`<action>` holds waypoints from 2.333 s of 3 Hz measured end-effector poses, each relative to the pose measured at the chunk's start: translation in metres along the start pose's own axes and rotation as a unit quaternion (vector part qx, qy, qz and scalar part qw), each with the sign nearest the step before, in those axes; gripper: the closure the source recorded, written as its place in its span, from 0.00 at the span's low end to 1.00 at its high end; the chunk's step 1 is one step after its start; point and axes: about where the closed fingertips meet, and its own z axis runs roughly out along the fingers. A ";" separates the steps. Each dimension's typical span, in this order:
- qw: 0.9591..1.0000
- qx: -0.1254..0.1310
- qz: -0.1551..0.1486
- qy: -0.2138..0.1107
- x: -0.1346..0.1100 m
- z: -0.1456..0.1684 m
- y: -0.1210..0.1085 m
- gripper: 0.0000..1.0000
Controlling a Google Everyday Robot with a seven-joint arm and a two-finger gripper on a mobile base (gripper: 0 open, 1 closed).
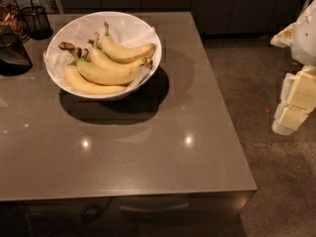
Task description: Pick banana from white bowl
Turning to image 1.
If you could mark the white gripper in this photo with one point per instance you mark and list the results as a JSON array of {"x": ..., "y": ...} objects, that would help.
[{"x": 305, "y": 41}]

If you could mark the yellow banana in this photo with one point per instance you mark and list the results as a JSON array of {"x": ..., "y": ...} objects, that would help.
[
  {"x": 80, "y": 85},
  {"x": 104, "y": 76},
  {"x": 99, "y": 58},
  {"x": 122, "y": 54}
]

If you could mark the white bowl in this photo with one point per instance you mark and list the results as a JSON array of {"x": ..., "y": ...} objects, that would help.
[{"x": 149, "y": 60}]

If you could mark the black mesh pen cup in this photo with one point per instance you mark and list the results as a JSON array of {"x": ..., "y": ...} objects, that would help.
[{"x": 36, "y": 21}]

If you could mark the dark round container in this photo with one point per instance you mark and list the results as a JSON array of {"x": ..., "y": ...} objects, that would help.
[{"x": 14, "y": 59}]

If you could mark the glass jar with snacks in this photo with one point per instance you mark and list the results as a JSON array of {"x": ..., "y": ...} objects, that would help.
[{"x": 11, "y": 20}]

